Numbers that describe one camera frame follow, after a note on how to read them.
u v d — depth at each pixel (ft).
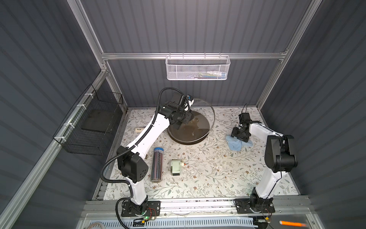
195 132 2.92
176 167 2.73
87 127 2.37
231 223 2.31
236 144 3.06
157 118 1.77
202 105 2.78
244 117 2.65
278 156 1.72
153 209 2.37
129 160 1.49
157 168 2.71
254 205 2.20
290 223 2.31
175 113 1.90
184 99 2.11
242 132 2.71
